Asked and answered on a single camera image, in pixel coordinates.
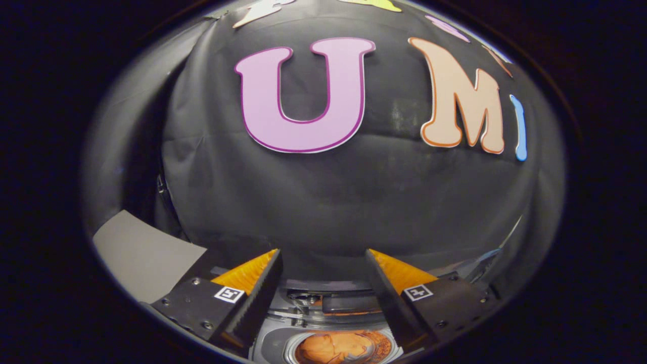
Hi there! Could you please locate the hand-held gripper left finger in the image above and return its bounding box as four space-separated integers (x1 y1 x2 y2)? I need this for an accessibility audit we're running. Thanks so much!
150 248 284 358

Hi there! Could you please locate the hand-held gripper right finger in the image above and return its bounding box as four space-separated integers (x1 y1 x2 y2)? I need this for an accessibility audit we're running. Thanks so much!
365 248 502 354

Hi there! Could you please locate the grey washing machine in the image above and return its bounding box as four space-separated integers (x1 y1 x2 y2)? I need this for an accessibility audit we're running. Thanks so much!
250 273 500 364

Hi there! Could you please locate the orange polo shirt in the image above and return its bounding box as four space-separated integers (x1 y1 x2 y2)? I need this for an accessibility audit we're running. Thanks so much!
295 330 393 364

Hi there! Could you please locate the black backdrop cloth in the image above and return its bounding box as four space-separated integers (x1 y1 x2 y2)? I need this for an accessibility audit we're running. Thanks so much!
83 0 567 304

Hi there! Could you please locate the black and cream cabinet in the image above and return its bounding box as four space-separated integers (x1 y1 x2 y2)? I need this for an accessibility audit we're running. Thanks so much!
93 210 276 305

